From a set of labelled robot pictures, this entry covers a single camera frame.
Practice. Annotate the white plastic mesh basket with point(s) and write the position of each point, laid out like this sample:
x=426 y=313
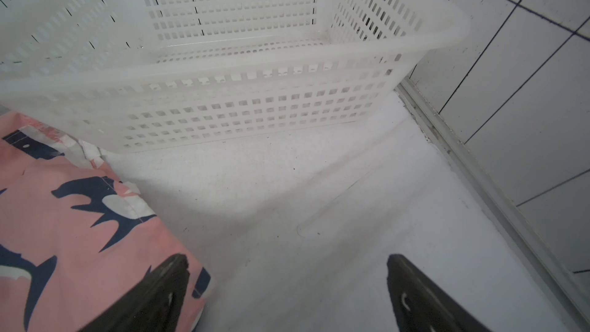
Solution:
x=140 y=75

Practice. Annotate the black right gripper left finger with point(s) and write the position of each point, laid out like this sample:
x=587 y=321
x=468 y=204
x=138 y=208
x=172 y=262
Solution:
x=154 y=304

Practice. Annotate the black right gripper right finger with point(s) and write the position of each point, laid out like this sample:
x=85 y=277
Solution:
x=419 y=304

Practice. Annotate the pink shark print shorts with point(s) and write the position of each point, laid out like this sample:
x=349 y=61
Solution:
x=74 y=237

